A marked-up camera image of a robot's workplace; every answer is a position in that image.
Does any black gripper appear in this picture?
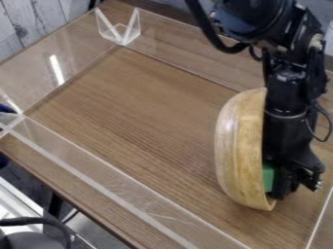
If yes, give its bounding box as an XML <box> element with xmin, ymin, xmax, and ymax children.
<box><xmin>262</xmin><ymin>111</ymin><xmax>325</xmax><ymax>200</ymax></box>

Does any light wooden bowl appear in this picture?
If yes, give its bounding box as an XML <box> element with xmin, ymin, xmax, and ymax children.
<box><xmin>214</xmin><ymin>88</ymin><xmax>276</xmax><ymax>211</ymax></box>

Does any clear acrylic wall panel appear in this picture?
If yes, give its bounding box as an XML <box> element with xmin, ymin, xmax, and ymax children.
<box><xmin>0</xmin><ymin>102</ymin><xmax>203</xmax><ymax>249</ymax></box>

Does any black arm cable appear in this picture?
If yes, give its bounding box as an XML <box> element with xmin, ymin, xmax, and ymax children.
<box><xmin>183</xmin><ymin>0</ymin><xmax>253</xmax><ymax>54</ymax></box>

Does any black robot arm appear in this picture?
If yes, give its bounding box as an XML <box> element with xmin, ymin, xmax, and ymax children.
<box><xmin>212</xmin><ymin>0</ymin><xmax>328</xmax><ymax>199</ymax></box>

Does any clear acrylic corner bracket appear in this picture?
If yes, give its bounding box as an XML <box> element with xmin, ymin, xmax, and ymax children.
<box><xmin>94</xmin><ymin>8</ymin><xmax>141</xmax><ymax>46</ymax></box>

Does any black table leg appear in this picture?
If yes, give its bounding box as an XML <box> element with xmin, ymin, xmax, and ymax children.
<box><xmin>48</xmin><ymin>194</ymin><xmax>64</xmax><ymax>218</ymax></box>

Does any black cable loop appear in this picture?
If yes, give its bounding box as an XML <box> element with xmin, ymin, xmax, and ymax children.
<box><xmin>0</xmin><ymin>216</ymin><xmax>72</xmax><ymax>249</ymax></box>

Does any green rectangular block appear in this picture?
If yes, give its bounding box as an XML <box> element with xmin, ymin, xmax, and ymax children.
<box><xmin>262</xmin><ymin>162</ymin><xmax>276</xmax><ymax>193</ymax></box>

